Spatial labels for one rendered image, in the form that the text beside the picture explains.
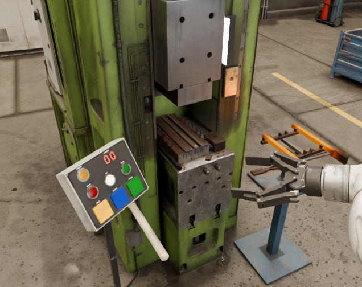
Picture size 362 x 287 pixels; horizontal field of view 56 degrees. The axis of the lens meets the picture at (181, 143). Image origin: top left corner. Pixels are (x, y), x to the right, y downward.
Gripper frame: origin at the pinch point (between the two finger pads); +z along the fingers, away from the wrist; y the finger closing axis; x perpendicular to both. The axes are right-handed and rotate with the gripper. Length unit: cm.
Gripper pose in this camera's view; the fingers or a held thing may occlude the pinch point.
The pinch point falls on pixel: (243, 175)
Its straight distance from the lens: 95.2
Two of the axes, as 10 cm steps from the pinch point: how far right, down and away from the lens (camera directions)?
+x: 2.7, 8.1, 5.3
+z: -8.7, -0.3, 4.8
